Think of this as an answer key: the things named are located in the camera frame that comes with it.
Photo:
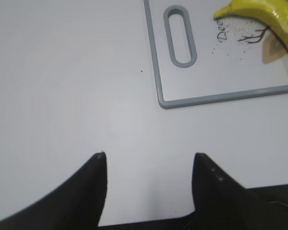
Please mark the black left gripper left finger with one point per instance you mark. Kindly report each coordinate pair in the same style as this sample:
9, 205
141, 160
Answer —
77, 204

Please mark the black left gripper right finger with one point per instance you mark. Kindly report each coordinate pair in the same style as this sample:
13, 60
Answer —
221, 203

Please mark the yellow plastic banana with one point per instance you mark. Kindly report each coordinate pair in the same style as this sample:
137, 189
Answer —
273, 13

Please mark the white grey-rimmed cutting board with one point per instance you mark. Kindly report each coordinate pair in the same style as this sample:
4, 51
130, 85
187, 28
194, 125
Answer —
199, 60

